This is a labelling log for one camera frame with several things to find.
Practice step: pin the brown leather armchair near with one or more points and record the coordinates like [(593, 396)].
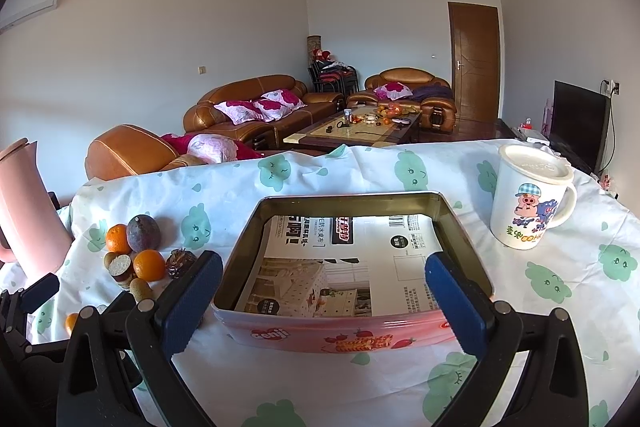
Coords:
[(128, 150)]

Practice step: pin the brown leather far armchair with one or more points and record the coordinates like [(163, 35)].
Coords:
[(432, 98)]

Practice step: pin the magenta cushion far armchair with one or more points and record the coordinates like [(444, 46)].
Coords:
[(392, 91)]

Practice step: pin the purple passion fruit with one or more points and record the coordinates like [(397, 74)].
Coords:
[(143, 233)]

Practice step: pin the dark brown mangosteen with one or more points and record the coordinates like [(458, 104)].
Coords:
[(179, 262)]

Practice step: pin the black television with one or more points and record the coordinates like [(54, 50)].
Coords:
[(579, 125)]

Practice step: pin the pink floral pillow near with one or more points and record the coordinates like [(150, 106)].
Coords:
[(212, 149)]

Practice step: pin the brown leather armchair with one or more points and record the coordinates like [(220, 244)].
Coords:
[(432, 98), (128, 150)]

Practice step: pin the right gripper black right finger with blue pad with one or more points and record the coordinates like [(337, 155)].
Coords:
[(552, 388)]

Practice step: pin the orange tangerine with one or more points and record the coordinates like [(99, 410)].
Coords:
[(116, 240), (70, 322), (149, 265)]

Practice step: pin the orange tangerine back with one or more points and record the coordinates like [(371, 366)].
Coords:
[(116, 240)]

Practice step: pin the orange tangerine front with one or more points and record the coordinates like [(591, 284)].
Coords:
[(149, 265)]

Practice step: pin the magenta floral cushion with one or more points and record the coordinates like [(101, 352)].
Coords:
[(278, 104), (240, 112)]

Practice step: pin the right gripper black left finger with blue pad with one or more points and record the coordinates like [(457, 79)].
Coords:
[(131, 343)]

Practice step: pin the brown leather long sofa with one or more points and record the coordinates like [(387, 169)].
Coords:
[(203, 117)]

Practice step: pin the dark tv stand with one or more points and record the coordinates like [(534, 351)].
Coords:
[(527, 134)]

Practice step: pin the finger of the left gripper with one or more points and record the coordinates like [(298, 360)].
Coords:
[(36, 295)]

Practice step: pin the stacked dark chairs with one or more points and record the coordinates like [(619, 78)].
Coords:
[(333, 77)]

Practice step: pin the pink electric kettle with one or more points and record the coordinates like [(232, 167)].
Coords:
[(32, 233)]

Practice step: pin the pink metal tin tray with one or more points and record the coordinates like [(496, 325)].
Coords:
[(342, 273)]

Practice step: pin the magenta floral cushion left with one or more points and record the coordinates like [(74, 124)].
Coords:
[(240, 112)]

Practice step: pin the wooden coffee table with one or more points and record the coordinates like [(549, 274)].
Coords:
[(362, 125)]

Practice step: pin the white air conditioner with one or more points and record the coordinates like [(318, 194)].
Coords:
[(15, 12)]

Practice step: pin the magenta floral cushion right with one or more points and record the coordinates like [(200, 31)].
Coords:
[(278, 104)]

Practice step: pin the white cartoon pig mug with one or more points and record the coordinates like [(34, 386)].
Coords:
[(535, 193)]

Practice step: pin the brown wooden door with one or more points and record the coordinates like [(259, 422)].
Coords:
[(475, 57)]

